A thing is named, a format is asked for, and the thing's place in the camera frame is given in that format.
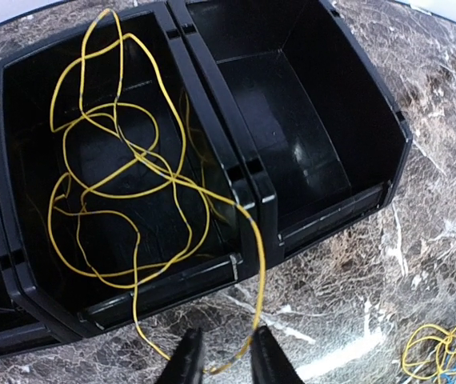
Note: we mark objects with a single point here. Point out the black three-compartment tray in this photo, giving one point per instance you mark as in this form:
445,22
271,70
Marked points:
271,103

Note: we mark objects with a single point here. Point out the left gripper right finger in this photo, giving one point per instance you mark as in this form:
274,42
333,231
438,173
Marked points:
269,364

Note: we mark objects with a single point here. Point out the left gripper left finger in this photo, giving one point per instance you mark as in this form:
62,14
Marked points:
186,365

